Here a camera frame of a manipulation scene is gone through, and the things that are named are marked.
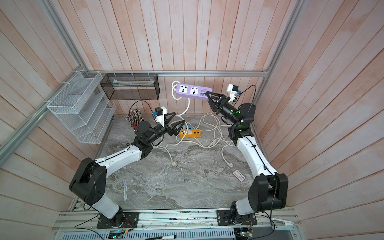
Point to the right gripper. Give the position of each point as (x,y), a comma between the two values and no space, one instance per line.
(220,102)

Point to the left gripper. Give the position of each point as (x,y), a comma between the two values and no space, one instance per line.
(171,131)

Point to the teal power strip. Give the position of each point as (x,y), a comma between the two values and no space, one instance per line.
(187,127)

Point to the purple power strip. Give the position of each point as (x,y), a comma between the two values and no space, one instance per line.
(192,92)

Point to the orange power strip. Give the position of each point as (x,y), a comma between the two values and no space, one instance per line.
(192,133)

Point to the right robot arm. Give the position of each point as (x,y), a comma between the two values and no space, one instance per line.
(269,189)

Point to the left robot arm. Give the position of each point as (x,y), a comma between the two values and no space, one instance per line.
(89,181)

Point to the bundle of pencils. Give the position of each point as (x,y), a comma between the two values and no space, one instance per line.
(134,117)

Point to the black mesh basket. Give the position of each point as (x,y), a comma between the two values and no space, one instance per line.
(131,86)

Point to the pink white card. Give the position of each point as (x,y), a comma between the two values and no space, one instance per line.
(239,175)

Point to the black marker pen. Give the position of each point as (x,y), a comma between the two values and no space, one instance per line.
(162,237)

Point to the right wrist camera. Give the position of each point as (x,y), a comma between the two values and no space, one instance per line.
(233,92)

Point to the horizontal aluminium wall rail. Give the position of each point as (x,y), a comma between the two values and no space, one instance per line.
(198,73)

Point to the white wire mesh shelf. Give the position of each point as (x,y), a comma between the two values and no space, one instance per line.
(85,113)

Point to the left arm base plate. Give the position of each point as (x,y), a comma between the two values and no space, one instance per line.
(120,220)

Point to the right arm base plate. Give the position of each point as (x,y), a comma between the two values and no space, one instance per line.
(231,218)

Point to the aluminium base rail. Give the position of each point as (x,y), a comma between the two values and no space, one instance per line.
(184,224)

